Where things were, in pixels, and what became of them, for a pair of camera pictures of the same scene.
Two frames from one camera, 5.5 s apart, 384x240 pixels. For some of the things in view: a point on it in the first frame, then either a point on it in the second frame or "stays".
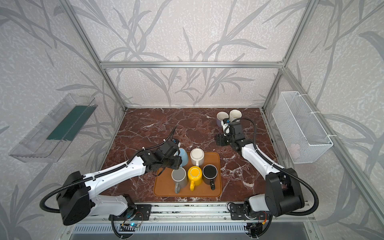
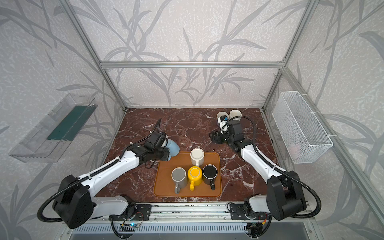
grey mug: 179,177 stays
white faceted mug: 234,114 stays
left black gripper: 175,154 -> 163,149
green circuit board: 131,225 stays
